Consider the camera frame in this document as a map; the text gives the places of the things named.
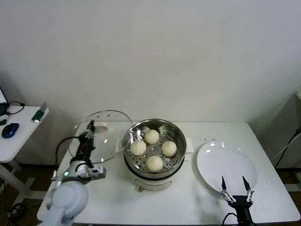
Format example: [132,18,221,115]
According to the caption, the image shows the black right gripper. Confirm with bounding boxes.
[221,176,255,226]

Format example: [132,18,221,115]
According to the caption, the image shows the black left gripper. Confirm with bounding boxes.
[76,120,97,163]

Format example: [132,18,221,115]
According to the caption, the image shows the glass lid with cream handle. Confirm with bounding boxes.
[68,109,134,164]

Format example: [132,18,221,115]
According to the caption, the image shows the white steamed baozi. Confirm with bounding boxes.
[130,140,147,156]
[145,155,164,173]
[143,129,160,145]
[161,140,177,157]

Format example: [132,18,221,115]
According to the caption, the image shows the perforated steel steamer basket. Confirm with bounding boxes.
[115,119,194,178]

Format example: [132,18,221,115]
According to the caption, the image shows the white round plate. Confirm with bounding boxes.
[192,140,259,198]

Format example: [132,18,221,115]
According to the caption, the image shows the green and white flat box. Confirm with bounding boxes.
[32,101,49,123]

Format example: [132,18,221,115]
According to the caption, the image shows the white side table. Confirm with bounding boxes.
[0,105,50,205]

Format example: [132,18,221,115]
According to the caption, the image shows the blue computer mouse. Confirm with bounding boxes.
[1,122,19,139]

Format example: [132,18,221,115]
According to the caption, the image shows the cream electric cooking pot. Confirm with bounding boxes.
[114,141,196,192]

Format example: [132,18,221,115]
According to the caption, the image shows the laptop computer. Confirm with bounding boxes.
[0,87,9,116]

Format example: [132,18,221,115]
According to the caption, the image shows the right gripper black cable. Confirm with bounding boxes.
[222,212,239,226]

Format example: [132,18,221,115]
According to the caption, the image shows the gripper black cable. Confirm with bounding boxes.
[222,212,239,226]
[55,136,82,170]

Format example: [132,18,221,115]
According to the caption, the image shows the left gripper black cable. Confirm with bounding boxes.
[55,136,82,170]

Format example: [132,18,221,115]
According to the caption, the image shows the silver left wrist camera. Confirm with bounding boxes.
[88,165,107,181]

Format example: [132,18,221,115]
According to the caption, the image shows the power cable with black plug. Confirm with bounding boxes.
[274,126,301,165]

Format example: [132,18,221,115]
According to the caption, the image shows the black looped cable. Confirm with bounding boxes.
[6,101,25,116]

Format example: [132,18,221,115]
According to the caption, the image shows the tangled floor cables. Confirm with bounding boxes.
[7,202,27,223]

